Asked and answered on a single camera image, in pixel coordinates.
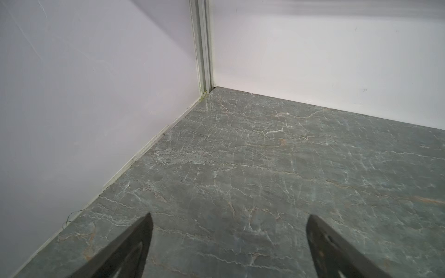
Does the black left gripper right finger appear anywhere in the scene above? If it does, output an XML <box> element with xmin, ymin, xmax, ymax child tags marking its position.
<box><xmin>306</xmin><ymin>214</ymin><xmax>390</xmax><ymax>278</ymax></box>

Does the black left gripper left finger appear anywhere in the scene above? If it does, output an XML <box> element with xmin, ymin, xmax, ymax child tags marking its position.
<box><xmin>69</xmin><ymin>213</ymin><xmax>154</xmax><ymax>278</ymax></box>

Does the aluminium frame corner post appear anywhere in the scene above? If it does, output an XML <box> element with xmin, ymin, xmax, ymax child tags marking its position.
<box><xmin>190</xmin><ymin>0</ymin><xmax>214</xmax><ymax>99</ymax></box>

